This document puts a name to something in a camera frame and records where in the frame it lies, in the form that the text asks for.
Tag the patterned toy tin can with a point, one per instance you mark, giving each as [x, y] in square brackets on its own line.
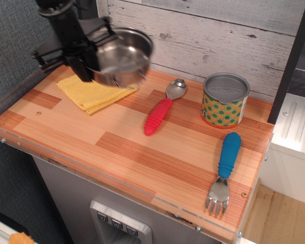
[224, 99]

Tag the folded yellow cloth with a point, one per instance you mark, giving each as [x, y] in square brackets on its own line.
[91, 96]

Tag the orange object bottom left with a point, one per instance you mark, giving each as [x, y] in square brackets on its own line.
[20, 238]

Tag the red handled metal spoon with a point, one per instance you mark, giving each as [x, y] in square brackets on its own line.
[175, 90]

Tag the small stainless steel pot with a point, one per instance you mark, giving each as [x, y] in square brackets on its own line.
[123, 58]

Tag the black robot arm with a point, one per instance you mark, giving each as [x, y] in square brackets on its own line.
[58, 6]

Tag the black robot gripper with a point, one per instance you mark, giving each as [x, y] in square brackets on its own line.
[71, 43]

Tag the blue handled metal fork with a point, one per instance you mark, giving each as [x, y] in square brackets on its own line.
[218, 195]

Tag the silver toy fridge cabinet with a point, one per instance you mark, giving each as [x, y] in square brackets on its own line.
[93, 213]

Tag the black vertical post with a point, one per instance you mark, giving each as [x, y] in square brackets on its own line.
[288, 72]

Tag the white toy sink unit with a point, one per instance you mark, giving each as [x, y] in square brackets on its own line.
[283, 168]

